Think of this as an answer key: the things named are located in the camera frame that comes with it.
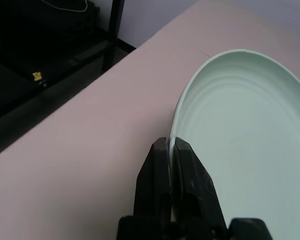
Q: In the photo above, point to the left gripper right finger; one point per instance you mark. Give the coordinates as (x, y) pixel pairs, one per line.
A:
(195, 180)

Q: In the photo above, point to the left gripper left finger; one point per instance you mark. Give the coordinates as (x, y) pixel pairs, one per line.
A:
(155, 175)

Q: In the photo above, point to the light green plastic plate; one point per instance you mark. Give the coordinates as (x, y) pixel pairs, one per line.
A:
(240, 125)

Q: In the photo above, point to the small yellow tag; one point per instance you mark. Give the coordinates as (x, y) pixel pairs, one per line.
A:
(36, 76)

